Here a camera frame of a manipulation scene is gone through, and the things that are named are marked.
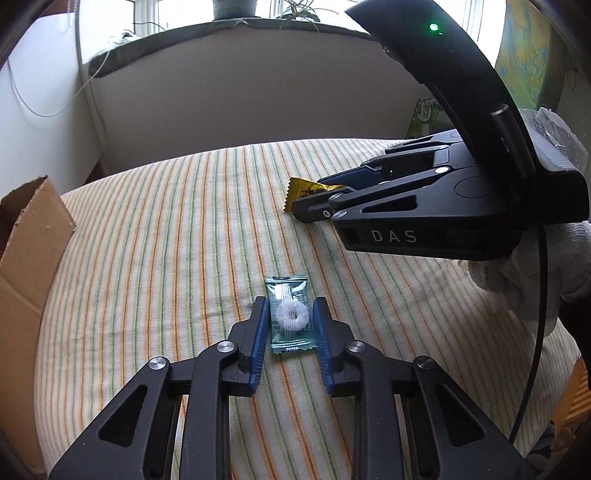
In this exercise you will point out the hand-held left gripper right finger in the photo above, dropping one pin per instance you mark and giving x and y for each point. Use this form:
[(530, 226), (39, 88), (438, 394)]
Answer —
[(322, 341)]

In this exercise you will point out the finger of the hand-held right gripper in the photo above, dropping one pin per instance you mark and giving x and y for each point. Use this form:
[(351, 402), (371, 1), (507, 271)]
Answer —
[(355, 175), (351, 198)]

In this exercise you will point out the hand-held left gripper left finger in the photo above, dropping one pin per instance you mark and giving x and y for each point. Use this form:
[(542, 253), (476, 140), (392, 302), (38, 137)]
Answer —
[(259, 341)]

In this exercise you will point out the teal mint candy packet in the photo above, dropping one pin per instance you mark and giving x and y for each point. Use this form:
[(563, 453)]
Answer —
[(288, 318)]

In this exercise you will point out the yellow candy packet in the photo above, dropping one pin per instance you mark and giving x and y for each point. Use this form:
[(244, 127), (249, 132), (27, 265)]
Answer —
[(304, 189)]

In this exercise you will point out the cardboard box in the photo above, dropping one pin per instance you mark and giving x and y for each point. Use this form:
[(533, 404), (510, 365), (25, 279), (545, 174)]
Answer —
[(27, 258)]

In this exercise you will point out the person's right hand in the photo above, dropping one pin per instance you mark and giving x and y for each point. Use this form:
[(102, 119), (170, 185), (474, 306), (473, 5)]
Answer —
[(512, 281)]

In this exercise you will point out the green gift bag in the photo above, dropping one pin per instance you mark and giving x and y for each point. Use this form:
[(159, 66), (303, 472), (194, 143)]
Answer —
[(422, 120)]

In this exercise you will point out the small trailing plant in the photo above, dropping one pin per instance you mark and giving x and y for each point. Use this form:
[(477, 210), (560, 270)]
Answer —
[(300, 9)]

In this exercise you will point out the window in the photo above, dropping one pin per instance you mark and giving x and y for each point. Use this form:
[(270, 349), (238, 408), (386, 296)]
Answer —
[(268, 7)]

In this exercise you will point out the grey striped cloth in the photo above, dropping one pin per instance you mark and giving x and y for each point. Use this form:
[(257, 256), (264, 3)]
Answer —
[(554, 452)]

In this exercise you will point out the landscape wall poster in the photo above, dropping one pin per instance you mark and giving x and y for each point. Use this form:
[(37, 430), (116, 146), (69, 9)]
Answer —
[(531, 60)]

